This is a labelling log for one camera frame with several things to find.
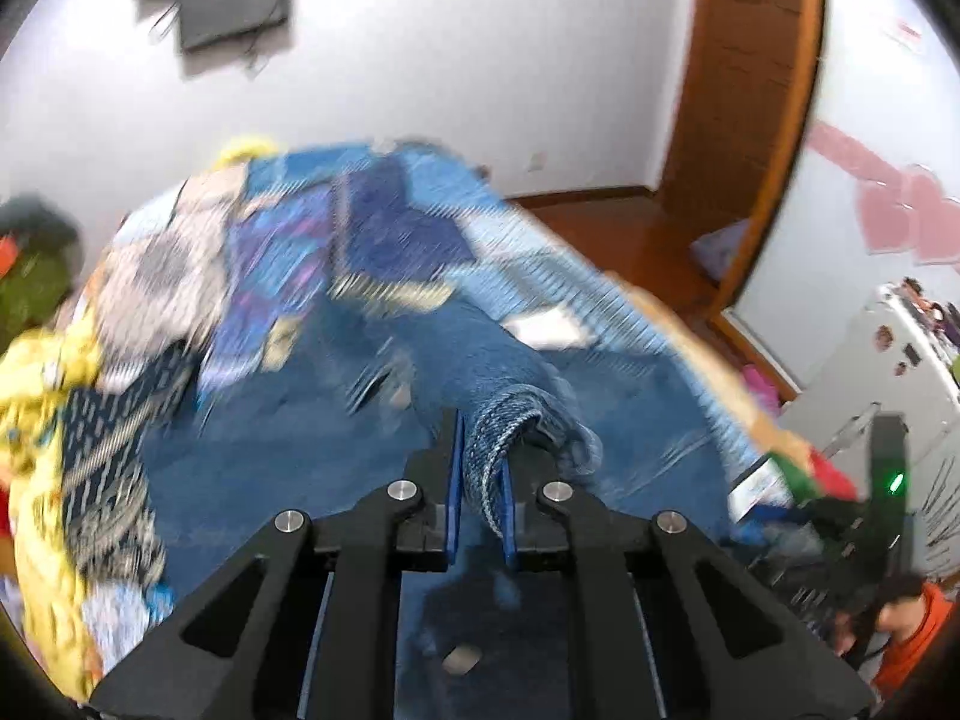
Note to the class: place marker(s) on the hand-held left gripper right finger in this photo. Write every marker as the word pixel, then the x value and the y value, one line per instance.
pixel 508 510

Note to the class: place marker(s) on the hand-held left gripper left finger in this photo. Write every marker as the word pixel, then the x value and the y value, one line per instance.
pixel 454 495

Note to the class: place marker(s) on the blue denim jeans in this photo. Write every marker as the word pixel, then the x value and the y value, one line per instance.
pixel 480 360

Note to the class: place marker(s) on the red green cloth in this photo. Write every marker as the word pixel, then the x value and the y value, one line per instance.
pixel 817 476

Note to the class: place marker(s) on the white refrigerator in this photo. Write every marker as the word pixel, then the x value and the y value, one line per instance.
pixel 870 375

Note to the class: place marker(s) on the purple cloth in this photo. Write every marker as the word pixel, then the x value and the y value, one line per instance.
pixel 721 247

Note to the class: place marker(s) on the blue patchwork blanket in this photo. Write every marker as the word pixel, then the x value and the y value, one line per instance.
pixel 420 210

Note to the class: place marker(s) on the navy patterned garment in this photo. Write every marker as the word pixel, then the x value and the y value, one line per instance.
pixel 105 450

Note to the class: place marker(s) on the white grey printed garment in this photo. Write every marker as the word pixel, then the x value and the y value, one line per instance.
pixel 161 262

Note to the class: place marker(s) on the wooden door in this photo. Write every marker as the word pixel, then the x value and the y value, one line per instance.
pixel 742 90

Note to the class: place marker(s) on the yellow printed cloth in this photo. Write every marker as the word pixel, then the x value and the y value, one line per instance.
pixel 37 390

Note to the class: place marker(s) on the dark green cloth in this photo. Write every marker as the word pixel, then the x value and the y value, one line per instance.
pixel 34 277

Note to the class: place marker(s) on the pink heart wall stickers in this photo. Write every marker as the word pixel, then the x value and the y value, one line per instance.
pixel 900 210

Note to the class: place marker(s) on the red wall sticker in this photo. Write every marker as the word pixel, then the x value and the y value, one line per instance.
pixel 906 34

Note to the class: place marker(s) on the black wall-mounted panel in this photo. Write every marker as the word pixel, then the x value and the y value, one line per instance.
pixel 232 7

